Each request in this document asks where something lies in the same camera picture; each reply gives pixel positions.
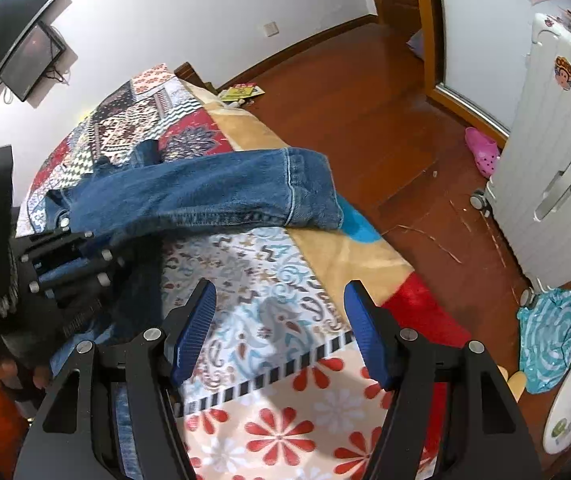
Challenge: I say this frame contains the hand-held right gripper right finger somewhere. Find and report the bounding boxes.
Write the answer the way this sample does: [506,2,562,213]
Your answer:
[343,280,552,480]

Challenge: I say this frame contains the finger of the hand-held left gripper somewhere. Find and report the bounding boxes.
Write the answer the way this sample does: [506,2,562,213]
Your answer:
[28,259,137,340]
[14,229,117,273]

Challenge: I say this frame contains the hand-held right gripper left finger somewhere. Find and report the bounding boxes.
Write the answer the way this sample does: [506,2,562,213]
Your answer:
[13,277,217,480]

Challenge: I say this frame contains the blue jeans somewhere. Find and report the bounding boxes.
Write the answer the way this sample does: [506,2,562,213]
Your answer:
[40,140,345,480]

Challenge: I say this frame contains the patterned patchwork bedsheet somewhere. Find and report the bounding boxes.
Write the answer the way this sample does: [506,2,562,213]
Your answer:
[16,63,441,480]

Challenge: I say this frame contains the thin twig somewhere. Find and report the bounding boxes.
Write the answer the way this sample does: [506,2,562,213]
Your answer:
[395,224,464,264]

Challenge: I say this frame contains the teal swirl cloth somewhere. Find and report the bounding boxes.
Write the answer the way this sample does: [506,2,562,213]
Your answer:
[517,287,571,395]

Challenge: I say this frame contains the pink clog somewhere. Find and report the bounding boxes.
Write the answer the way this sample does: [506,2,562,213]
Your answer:
[464,126,501,179]

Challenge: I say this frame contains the green yellow booklet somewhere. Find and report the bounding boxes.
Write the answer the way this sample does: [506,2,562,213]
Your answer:
[218,82,266,104]

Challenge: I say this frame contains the white suitcase with stickers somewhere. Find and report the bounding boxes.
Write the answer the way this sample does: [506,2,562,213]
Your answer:
[469,12,571,292]

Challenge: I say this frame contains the purple cloth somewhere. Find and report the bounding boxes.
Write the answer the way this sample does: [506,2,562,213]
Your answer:
[406,27,427,64]

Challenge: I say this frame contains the small black wall monitor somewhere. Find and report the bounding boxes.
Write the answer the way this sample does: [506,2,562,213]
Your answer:
[0,22,67,103]

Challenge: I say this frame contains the wooden bed frame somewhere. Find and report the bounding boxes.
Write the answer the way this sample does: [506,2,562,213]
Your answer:
[173,61,217,95]

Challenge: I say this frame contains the wooden door frame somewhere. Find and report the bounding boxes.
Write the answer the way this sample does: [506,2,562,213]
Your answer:
[409,0,511,150]

